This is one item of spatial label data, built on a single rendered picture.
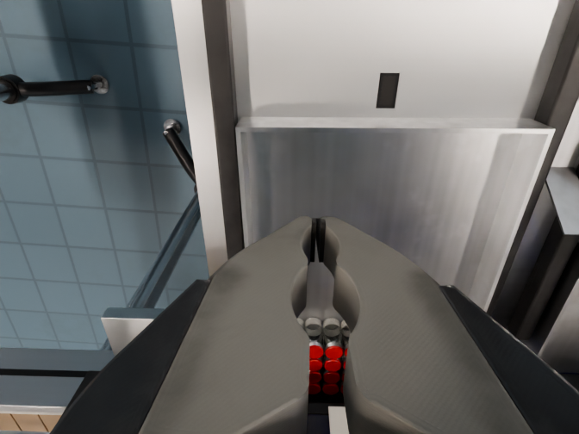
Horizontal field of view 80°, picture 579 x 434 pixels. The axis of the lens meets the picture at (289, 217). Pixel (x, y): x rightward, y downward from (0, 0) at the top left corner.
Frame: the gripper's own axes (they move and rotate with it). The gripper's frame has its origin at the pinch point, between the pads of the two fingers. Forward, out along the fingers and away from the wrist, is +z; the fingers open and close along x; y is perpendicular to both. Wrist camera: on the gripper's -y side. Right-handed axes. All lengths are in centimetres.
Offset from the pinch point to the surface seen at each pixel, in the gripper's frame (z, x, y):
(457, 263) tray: 21.4, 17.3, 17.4
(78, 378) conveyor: 20, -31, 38
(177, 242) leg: 61, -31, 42
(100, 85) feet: 108, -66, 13
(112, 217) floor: 110, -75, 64
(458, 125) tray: 19.1, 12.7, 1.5
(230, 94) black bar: 19.6, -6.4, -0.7
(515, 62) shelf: 21.6, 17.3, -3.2
